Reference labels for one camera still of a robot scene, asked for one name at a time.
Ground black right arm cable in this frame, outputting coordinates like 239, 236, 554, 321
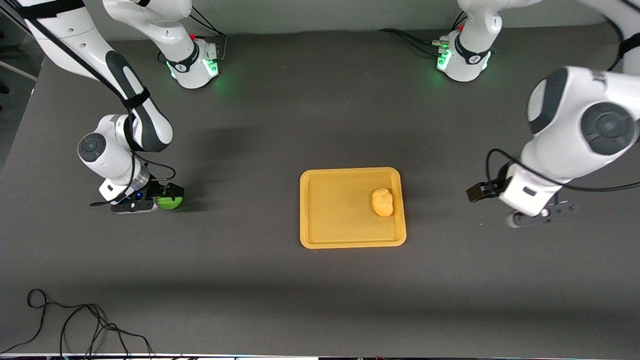
10, 0, 177, 207

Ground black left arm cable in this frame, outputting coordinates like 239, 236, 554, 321
486, 148, 640, 194

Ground orange plastic tray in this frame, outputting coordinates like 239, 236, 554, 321
299, 167, 407, 249

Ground black left base cables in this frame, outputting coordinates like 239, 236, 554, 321
377, 12, 468, 57

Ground yellow toy potato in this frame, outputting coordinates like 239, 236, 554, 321
371, 188, 395, 218

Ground black base cables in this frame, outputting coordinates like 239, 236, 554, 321
187, 7, 229, 64
377, 12, 468, 57

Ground black right base cables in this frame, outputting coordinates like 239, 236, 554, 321
187, 7, 229, 64

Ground loose thin black cable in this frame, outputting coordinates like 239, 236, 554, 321
0, 289, 155, 359

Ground green toy apple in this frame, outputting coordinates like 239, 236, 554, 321
156, 195, 185, 211

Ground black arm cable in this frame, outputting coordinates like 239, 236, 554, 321
10, 0, 177, 207
486, 148, 640, 194

